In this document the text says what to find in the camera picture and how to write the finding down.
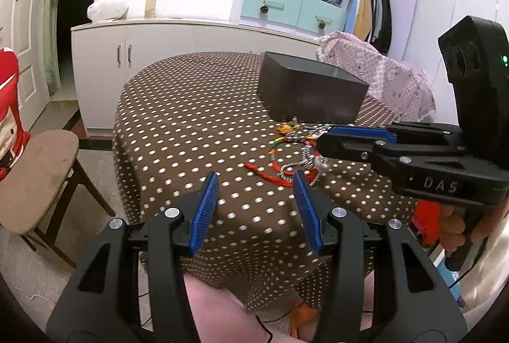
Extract white low cabinet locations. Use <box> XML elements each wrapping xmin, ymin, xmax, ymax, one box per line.
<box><xmin>70</xmin><ymin>17</ymin><xmax>324</xmax><ymax>137</ymax></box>

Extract white pillow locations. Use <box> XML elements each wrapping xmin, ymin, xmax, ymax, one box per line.
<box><xmin>87</xmin><ymin>0</ymin><xmax>129</xmax><ymax>23</ymax></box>

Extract dark rectangular storage box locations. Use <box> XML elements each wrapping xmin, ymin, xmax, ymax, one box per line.
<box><xmin>257</xmin><ymin>52</ymin><xmax>368</xmax><ymax>124</ymax></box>

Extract white panel door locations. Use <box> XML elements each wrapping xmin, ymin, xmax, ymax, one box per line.
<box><xmin>1</xmin><ymin>0</ymin><xmax>49</xmax><ymax>129</ymax></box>

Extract hanging clothes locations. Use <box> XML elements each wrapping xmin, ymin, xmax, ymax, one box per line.
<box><xmin>343</xmin><ymin>0</ymin><xmax>393</xmax><ymax>55</ymax></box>

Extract brown polka dot tablecloth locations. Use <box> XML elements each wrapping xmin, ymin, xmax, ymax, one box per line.
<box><xmin>111</xmin><ymin>50</ymin><xmax>419</xmax><ymax>312</ymax></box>

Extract red cord bracelet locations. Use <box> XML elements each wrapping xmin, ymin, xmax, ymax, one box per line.
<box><xmin>242</xmin><ymin>121</ymin><xmax>331</xmax><ymax>189</ymax></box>

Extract red cat chair cover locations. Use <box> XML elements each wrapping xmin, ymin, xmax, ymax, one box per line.
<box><xmin>0</xmin><ymin>47</ymin><xmax>30</xmax><ymax>179</ymax></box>

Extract beige bottle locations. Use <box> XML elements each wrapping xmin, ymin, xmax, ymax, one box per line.
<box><xmin>144</xmin><ymin>0</ymin><xmax>156</xmax><ymax>18</ymax></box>

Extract wooden chair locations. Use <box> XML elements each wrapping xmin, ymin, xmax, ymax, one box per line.
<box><xmin>1</xmin><ymin>129</ymin><xmax>115</xmax><ymax>268</ymax></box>

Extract pink checkered cloth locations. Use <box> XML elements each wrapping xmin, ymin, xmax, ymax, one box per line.
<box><xmin>317</xmin><ymin>31</ymin><xmax>436</xmax><ymax>122</ymax></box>

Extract teal drawer unit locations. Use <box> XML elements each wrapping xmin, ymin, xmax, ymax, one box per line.
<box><xmin>229</xmin><ymin>0</ymin><xmax>346</xmax><ymax>39</ymax></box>

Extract right hand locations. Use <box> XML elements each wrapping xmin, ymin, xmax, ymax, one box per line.
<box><xmin>435</xmin><ymin>199</ymin><xmax>509</xmax><ymax>253</ymax></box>

